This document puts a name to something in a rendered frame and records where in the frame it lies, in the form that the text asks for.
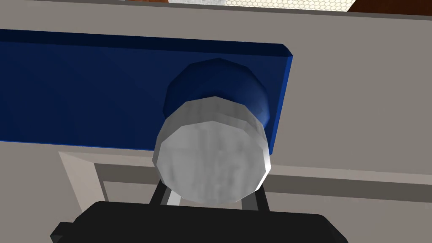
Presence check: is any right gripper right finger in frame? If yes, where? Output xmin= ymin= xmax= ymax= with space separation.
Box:
xmin=240 ymin=186 xmax=270 ymax=212

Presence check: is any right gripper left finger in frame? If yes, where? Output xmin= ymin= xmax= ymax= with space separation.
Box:
xmin=148 ymin=178 xmax=182 ymax=206

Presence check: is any silver and blue door knob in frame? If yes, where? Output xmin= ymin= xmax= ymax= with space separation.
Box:
xmin=152 ymin=57 xmax=272 ymax=205

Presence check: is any blue door handle plate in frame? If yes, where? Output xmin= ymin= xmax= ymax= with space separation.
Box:
xmin=0 ymin=29 xmax=294 ymax=156

